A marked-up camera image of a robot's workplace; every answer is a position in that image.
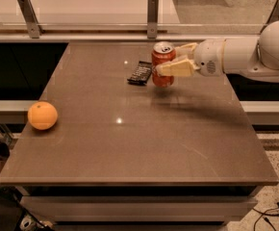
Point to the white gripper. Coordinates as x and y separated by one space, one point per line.
209 57

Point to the red coke can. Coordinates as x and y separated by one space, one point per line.
162 52

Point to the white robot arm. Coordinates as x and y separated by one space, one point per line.
255 58

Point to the black chocolate bar wrapper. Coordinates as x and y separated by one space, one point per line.
141 74

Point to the orange fruit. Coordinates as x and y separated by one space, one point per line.
42 115

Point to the white tape roll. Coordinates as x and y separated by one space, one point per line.
28 224

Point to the middle metal glass bracket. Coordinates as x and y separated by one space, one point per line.
152 18

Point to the left metal glass bracket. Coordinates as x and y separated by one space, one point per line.
27 10

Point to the grey table frame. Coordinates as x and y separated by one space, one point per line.
211 208

